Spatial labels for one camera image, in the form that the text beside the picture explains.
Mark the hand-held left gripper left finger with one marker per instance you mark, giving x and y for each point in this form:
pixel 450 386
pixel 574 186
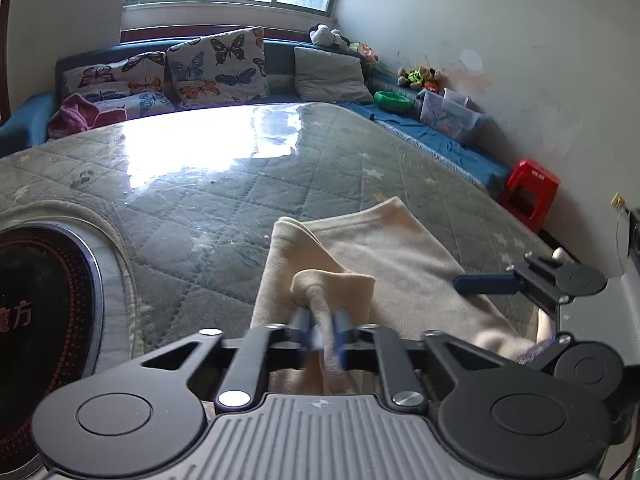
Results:
pixel 302 329

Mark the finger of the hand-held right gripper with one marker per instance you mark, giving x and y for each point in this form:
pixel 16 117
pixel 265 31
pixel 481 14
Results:
pixel 487 284
pixel 557 355

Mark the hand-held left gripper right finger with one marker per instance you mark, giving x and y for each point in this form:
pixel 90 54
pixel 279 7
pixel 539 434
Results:
pixel 341 334

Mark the beige cloth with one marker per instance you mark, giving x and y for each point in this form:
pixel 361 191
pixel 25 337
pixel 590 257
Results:
pixel 400 260

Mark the red plastic stool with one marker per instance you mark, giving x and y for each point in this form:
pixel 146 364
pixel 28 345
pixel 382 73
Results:
pixel 530 185

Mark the blue bench sheet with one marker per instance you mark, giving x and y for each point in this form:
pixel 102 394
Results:
pixel 430 135

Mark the grey quilted table cover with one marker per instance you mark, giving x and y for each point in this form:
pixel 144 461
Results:
pixel 350 160

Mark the clear plastic storage box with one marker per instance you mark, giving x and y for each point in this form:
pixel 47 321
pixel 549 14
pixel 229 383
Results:
pixel 447 112

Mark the green plastic bowl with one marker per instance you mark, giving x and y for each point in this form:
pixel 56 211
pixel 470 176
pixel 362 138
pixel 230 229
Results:
pixel 392 101

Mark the brown and green plush toys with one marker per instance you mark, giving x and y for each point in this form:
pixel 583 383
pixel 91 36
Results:
pixel 419 79

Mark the grey pillow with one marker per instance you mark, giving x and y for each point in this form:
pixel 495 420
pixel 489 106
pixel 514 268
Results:
pixel 330 75

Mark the black round induction cooktop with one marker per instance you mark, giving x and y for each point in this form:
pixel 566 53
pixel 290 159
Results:
pixel 45 320

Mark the pink and green plush toy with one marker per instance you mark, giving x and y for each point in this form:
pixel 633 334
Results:
pixel 367 51

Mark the blue sofa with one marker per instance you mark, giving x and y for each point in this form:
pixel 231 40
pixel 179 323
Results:
pixel 280 62

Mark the large butterfly print pillow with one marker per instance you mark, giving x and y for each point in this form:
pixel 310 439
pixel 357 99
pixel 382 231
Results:
pixel 220 67

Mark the small butterfly print pillow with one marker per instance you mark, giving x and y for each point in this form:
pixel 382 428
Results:
pixel 142 104

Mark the white and black plush toy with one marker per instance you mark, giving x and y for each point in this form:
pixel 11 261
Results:
pixel 325 36

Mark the pink cloth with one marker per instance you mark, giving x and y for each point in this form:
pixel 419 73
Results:
pixel 75 115

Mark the long butterfly print pillow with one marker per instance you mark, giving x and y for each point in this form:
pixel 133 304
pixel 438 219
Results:
pixel 112 76

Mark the wall socket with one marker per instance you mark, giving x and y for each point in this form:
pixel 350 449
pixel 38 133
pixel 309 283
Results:
pixel 618 202

